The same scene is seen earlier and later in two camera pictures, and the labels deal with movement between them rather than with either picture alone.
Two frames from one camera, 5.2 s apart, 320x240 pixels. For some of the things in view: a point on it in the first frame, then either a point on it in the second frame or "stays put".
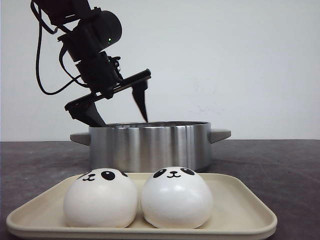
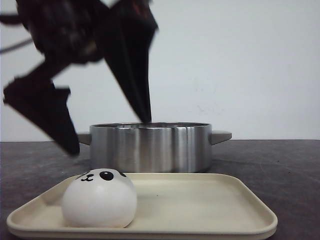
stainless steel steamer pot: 143,146 stays put
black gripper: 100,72 → 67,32
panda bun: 101,198 stays put
